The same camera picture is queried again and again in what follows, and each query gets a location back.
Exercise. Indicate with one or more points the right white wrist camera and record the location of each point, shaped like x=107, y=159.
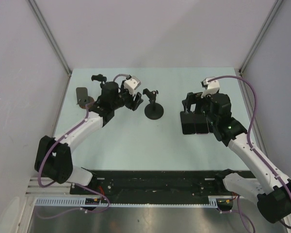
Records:
x=211, y=87

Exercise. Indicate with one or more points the white slotted cable duct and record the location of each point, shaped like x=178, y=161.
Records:
x=89, y=202

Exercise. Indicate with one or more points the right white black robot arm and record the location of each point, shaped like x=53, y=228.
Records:
x=212, y=114

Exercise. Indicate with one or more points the left aluminium frame post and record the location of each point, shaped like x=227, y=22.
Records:
x=49, y=35

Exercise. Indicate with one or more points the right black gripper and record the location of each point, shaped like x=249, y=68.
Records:
x=193, y=97

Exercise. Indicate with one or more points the right aluminium frame post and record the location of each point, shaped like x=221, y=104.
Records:
x=260, y=36

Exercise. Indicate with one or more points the black phone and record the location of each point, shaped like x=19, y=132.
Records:
x=200, y=124
x=187, y=123

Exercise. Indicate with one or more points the black pole phone stand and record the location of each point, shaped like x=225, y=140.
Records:
x=153, y=110
x=100, y=78

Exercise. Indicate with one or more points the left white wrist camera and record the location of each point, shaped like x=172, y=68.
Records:
x=132, y=84

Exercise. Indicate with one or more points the brown round phone stand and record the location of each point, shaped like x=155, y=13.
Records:
x=83, y=99

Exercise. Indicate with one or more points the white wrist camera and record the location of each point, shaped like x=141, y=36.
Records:
x=211, y=87
x=132, y=84

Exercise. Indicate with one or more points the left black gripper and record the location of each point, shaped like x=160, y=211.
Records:
x=132, y=105

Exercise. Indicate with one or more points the aluminium frame post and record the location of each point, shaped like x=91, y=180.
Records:
x=49, y=35
x=260, y=36

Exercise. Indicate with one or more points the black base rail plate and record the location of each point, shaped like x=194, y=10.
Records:
x=159, y=187

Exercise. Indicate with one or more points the silver phone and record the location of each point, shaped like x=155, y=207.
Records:
x=210, y=125

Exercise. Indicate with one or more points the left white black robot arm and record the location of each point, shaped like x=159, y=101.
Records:
x=54, y=155

